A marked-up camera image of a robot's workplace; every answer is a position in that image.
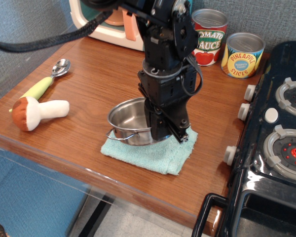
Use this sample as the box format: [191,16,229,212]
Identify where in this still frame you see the black braided cable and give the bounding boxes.
[0,9,114,53]

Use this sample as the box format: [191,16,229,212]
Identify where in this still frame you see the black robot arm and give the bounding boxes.
[85,0,203,143]

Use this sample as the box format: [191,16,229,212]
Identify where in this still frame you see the plush toy mushroom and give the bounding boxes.
[11,96,70,131]

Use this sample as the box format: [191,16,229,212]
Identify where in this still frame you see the spoon with green handle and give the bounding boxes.
[21,59,71,100]

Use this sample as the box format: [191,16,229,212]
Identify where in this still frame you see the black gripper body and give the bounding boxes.
[138,65,196,143]

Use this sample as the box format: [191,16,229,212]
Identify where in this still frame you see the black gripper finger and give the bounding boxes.
[144,100,157,128]
[151,113,173,142]

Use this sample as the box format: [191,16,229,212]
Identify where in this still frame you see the toy microwave teal cream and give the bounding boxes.
[68,0,193,52]

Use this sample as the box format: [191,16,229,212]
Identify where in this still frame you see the tomato sauce can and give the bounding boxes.
[192,8,228,66]

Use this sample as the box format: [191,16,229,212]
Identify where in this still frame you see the orange microwave turntable plate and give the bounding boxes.
[105,10,123,26]

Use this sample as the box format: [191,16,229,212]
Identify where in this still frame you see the black toy stove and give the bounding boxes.
[192,41,296,237]

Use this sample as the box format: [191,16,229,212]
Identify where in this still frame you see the pineapple slices can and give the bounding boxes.
[221,33,265,79]

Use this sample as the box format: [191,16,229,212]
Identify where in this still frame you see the stainless steel pot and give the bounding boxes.
[106,97,171,146]

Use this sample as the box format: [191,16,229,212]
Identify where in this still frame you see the light blue folded cloth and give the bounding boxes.
[101,128,198,175]

